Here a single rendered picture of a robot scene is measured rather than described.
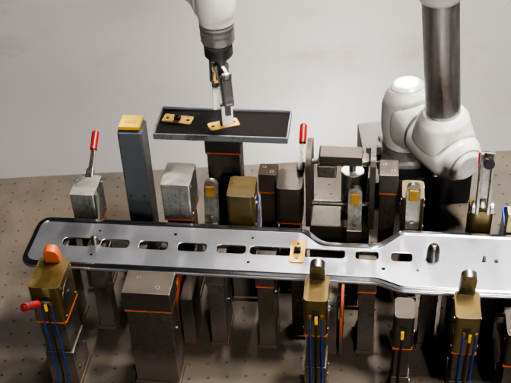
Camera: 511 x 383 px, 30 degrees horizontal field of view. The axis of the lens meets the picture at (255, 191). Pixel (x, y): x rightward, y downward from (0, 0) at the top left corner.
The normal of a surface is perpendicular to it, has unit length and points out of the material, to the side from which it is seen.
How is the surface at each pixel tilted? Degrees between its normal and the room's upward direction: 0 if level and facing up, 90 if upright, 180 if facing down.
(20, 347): 0
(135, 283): 0
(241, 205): 90
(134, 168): 90
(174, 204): 90
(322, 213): 0
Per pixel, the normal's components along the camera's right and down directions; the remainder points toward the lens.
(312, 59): -0.04, -0.79
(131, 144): -0.11, 0.62
